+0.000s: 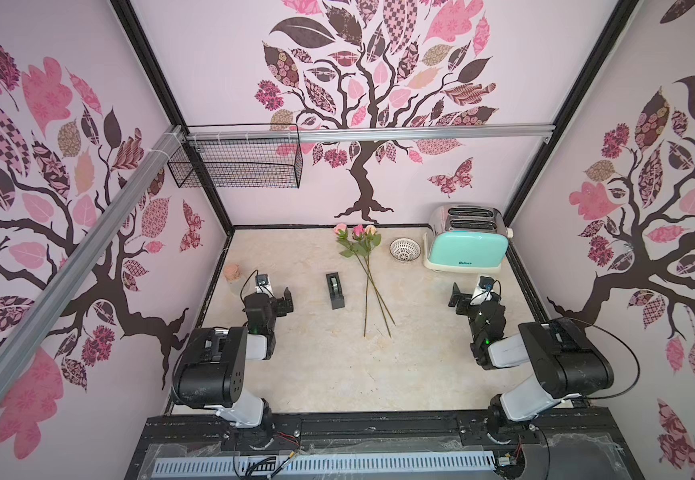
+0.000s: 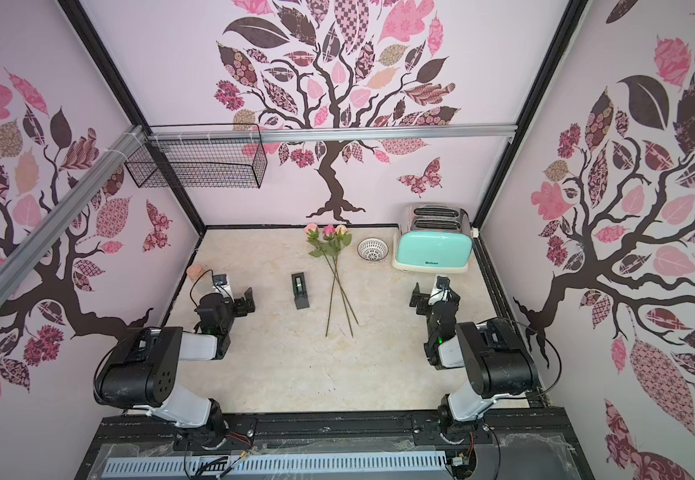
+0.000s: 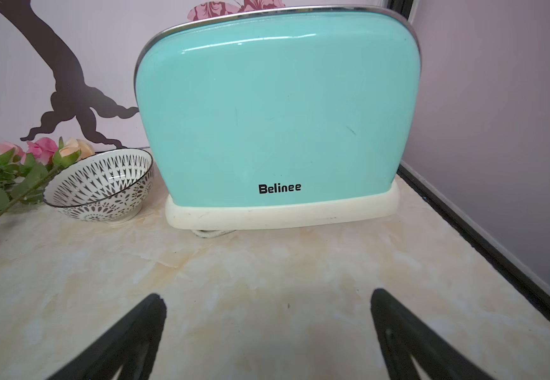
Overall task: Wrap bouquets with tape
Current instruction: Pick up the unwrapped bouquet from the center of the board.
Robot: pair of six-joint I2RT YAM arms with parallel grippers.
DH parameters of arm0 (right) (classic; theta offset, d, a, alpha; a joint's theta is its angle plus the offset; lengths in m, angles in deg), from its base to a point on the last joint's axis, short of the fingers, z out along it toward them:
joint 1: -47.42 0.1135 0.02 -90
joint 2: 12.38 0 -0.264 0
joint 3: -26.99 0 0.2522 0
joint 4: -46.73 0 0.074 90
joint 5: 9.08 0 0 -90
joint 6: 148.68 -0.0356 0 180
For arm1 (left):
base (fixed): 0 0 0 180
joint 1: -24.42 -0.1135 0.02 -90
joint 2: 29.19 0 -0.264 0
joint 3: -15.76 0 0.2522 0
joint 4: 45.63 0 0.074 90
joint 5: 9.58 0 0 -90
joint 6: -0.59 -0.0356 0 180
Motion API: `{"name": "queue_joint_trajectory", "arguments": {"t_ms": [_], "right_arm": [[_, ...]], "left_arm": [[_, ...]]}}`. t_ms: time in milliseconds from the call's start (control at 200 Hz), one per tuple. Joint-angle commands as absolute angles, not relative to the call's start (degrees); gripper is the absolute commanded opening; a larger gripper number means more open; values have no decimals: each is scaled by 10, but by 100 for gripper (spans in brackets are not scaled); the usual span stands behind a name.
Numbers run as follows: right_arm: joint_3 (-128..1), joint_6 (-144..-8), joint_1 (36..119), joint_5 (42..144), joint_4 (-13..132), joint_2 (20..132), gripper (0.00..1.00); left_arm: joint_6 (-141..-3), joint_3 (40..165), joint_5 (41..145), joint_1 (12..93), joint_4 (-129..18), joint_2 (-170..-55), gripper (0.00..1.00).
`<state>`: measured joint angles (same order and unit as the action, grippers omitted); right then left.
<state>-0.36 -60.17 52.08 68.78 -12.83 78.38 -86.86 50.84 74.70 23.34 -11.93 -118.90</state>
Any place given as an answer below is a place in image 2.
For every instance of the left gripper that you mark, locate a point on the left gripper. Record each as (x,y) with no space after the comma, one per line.
(250,300)

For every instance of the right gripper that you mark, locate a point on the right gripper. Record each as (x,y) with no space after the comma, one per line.
(422,298)

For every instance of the black tape dispenser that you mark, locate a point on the black tape dispenser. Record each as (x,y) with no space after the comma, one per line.
(299,290)

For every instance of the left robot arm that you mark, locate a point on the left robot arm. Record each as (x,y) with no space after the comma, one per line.
(140,371)

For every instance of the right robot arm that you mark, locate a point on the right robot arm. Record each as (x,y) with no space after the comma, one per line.
(492,353)

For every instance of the glass jar with cork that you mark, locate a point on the glass jar with cork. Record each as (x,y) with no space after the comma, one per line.
(195,271)

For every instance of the mint green toaster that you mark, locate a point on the mint green toaster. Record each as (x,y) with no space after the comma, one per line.
(433,238)

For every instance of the white patterned bowl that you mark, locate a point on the white patterned bowl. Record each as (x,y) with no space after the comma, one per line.
(373,249)

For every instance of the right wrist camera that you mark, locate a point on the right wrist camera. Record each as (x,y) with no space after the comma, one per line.
(442,287)

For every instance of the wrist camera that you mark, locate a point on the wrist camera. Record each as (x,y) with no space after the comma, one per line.
(221,285)
(442,287)

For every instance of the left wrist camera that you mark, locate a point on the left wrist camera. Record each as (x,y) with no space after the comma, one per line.
(221,285)

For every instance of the black wire basket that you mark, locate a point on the black wire basket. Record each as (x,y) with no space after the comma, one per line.
(194,156)

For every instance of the white slotted cable duct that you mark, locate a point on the white slotted cable duct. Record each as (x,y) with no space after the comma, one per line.
(180,467)

